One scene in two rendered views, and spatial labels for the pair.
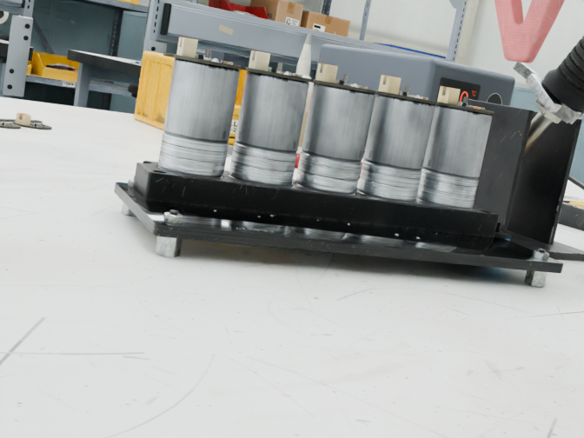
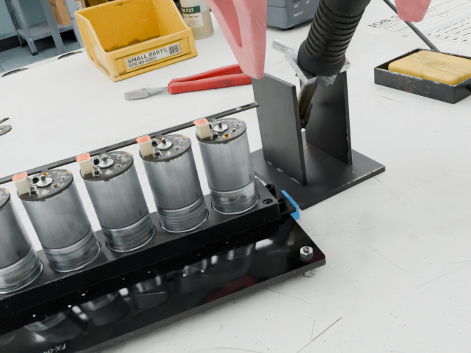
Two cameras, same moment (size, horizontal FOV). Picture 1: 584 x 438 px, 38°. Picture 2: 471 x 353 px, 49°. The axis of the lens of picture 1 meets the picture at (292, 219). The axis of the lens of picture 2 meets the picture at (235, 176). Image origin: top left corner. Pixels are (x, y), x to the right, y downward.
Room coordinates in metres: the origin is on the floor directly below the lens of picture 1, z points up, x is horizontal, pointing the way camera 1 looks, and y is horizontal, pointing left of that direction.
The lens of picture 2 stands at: (0.14, -0.10, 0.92)
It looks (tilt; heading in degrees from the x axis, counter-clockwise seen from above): 30 degrees down; 10
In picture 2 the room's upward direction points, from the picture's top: 11 degrees counter-clockwise
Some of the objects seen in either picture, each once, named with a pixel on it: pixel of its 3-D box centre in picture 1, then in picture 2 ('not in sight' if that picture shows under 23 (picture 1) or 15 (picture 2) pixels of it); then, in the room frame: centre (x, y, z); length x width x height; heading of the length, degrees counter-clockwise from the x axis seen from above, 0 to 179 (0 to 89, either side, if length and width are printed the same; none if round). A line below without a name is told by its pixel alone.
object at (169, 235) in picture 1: (336, 235); (145, 279); (0.32, -0.02, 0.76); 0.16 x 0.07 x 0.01; 114
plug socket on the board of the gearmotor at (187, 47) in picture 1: (189, 48); not in sight; (0.31, 0.05, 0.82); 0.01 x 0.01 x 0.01; 24
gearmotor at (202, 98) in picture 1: (197, 127); (2, 246); (0.31, 0.04, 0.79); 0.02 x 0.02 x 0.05
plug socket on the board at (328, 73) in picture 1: (328, 73); (87, 163); (0.33, 0.00, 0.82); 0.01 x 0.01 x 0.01; 24
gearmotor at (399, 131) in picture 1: (394, 155); (176, 190); (0.35, -0.04, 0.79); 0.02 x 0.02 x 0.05
